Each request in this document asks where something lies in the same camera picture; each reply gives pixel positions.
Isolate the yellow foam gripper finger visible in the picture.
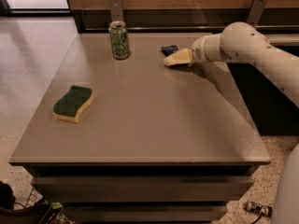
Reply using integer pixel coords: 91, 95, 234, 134
164, 49, 192, 66

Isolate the blue RXBAR wrapper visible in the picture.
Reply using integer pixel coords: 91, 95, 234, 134
161, 45, 178, 57

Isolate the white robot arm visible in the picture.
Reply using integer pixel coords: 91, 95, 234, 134
164, 22, 299, 224

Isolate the green LaCroix soda can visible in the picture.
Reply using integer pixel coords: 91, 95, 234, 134
108, 21, 130, 60

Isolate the grey side shelf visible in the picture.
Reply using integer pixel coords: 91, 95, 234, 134
265, 34, 299, 46

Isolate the grey drawer cabinet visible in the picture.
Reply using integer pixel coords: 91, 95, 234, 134
10, 34, 270, 224

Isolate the green and yellow sponge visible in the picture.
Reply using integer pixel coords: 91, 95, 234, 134
53, 86, 94, 124

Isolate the black and white striped tool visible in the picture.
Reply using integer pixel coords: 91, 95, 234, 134
243, 201, 272, 217

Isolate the left metal wall bracket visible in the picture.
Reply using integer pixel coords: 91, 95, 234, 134
108, 0, 123, 21

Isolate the metal wall bracket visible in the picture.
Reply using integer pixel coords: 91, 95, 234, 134
108, 0, 123, 21
246, 0, 267, 27

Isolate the right metal wall bracket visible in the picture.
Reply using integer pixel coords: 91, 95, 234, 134
246, 0, 267, 27

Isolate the wire basket with items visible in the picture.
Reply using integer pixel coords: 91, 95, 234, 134
0, 182, 76, 224

